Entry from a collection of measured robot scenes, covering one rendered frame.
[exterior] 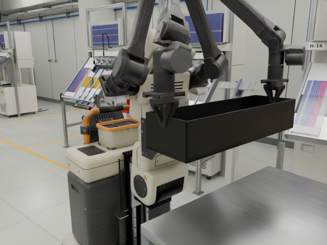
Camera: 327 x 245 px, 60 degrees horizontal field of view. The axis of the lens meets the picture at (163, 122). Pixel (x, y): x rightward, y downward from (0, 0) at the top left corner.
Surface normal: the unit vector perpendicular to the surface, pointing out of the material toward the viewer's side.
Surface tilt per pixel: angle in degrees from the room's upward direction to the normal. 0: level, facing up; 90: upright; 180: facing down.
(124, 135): 92
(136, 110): 90
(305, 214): 0
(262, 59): 90
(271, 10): 90
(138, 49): 77
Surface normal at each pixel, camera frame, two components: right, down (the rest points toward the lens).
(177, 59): 0.41, 0.19
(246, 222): 0.00, -0.97
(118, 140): 0.64, 0.22
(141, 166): -0.77, 0.15
